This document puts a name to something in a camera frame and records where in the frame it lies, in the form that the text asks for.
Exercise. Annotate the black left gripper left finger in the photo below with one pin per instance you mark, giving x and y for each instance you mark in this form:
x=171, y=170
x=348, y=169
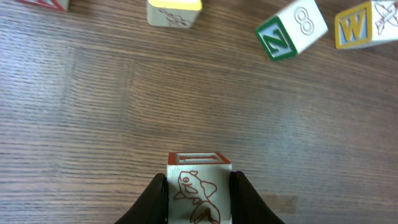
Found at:
x=151, y=207

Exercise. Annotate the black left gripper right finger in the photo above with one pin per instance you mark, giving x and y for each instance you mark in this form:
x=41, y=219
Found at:
x=247, y=206

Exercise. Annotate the red I block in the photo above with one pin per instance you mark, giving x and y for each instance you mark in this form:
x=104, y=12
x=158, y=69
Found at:
x=198, y=185

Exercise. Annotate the yellow S block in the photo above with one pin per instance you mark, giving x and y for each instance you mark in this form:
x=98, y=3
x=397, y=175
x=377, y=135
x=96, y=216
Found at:
x=173, y=13

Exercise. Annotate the red A block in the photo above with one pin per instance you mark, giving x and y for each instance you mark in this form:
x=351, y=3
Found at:
x=56, y=5

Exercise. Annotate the green N block number 8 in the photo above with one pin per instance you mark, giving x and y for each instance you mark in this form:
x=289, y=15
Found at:
x=292, y=30

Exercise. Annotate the yellow W block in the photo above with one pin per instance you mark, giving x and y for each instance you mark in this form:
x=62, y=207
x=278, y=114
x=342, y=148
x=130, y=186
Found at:
x=367, y=24

